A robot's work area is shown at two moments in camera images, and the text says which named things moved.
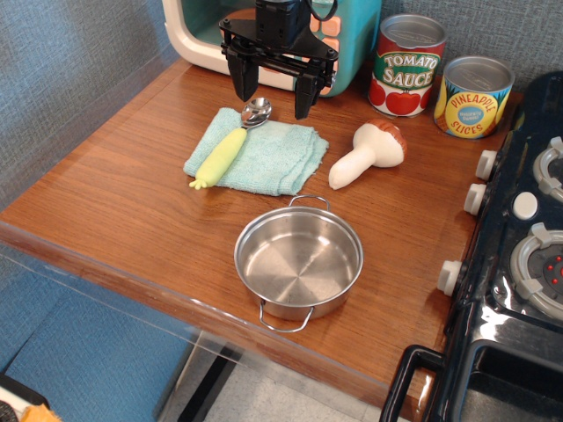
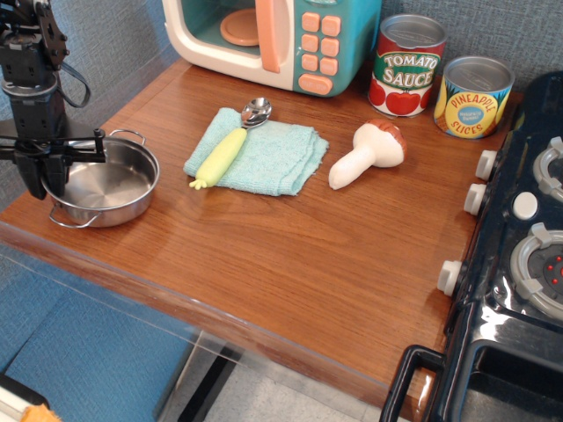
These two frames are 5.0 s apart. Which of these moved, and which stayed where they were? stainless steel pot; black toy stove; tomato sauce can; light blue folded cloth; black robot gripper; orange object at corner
Moved: black robot gripper; stainless steel pot
Stayed: orange object at corner; light blue folded cloth; tomato sauce can; black toy stove
